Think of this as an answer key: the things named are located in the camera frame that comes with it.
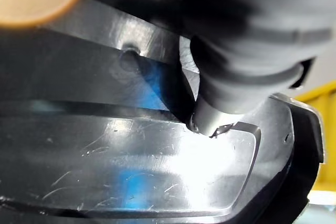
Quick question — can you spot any yellow shelf unit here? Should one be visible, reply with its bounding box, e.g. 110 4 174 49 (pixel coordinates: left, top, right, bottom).
295 81 336 224

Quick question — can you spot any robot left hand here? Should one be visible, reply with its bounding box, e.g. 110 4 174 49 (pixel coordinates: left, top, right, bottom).
86 0 336 138

